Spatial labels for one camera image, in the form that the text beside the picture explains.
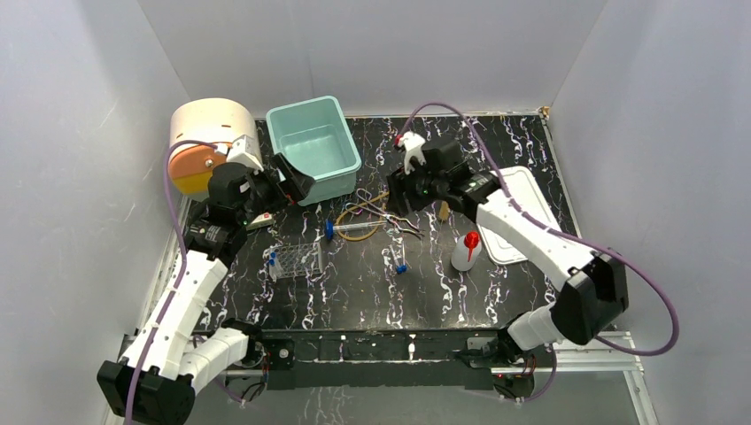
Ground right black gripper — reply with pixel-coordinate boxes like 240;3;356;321
384;156;447;219

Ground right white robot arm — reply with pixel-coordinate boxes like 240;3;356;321
387;132;629;367

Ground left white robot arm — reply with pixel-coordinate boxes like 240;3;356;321
97;154;314;424

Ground small white red box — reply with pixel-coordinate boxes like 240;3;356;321
245;212;275;230

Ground teal plastic bin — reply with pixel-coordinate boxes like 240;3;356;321
266;96;361;206

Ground metal tongs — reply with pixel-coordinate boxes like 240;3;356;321
355;189;423;239

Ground tan rubber band loop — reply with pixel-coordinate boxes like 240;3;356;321
332;198;387;242

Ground white squeeze bottle red cap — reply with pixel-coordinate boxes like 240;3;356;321
451;231;483;272

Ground clear test tube rack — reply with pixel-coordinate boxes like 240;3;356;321
265;242;323;280

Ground blue capped tube in rack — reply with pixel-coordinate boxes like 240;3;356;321
267;251;278;282

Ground white plastic bin lid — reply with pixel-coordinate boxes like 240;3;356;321
476;166;569;267

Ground white orange yellow cylinder device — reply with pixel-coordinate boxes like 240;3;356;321
167;97;259;201

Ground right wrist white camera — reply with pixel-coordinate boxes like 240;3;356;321
395;131;426;175

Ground wrist white camera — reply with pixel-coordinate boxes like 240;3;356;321
395;131;426;175
227;135;264;174

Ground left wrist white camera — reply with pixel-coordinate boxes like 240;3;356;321
227;135;264;174

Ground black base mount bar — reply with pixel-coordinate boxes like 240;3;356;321
234;328;555;391

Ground aluminium frame rail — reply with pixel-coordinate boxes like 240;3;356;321
117;331;646;376

